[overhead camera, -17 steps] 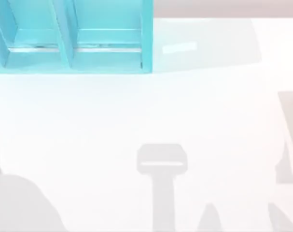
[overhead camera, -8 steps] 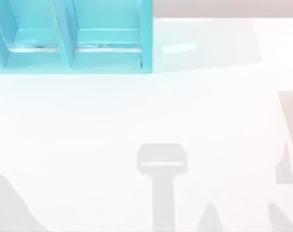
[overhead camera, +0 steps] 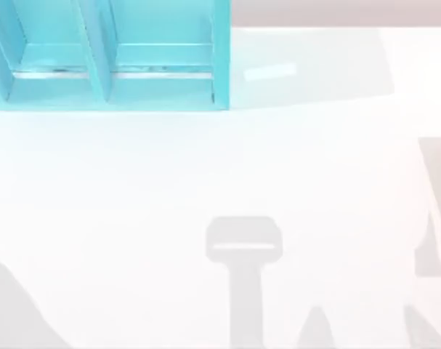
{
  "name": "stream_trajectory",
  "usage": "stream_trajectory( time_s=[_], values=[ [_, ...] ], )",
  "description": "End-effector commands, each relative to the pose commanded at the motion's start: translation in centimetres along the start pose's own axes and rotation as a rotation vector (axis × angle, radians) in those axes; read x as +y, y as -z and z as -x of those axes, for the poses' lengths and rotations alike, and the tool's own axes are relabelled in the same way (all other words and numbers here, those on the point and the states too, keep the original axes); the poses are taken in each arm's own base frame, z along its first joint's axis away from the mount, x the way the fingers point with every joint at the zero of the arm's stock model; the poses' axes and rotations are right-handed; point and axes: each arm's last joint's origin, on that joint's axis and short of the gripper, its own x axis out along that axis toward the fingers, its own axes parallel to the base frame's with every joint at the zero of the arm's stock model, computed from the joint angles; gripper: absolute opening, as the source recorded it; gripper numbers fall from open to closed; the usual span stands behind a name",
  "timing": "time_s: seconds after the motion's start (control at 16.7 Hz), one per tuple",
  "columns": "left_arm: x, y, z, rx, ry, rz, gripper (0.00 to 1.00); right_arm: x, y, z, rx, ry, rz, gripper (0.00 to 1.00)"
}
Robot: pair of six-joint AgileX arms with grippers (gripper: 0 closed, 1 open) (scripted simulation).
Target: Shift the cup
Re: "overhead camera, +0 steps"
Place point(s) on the light blue rack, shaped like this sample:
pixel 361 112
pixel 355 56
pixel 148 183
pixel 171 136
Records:
pixel 96 54

